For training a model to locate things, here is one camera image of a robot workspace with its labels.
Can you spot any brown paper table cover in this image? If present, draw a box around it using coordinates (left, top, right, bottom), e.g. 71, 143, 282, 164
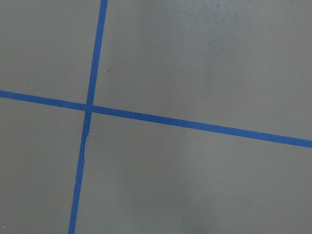
0, 0, 312, 234

